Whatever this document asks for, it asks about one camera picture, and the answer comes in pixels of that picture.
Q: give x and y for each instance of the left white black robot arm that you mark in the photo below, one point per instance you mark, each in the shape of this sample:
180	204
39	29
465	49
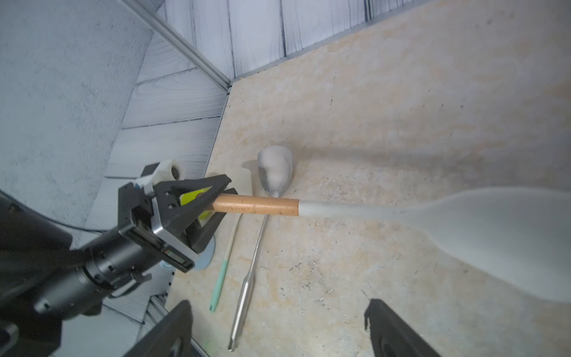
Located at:
45	282

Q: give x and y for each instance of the left aluminium frame post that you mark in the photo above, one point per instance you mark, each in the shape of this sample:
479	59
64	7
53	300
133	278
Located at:
153	21

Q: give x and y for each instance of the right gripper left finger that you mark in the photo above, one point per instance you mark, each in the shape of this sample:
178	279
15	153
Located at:
170	337

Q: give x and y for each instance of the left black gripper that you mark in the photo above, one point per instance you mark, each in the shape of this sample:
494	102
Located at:
172	221

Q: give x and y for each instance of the cream spatula light wood handle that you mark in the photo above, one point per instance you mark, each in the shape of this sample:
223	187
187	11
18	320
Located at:
520	235

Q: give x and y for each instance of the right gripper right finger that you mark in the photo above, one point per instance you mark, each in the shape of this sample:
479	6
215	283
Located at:
392	336

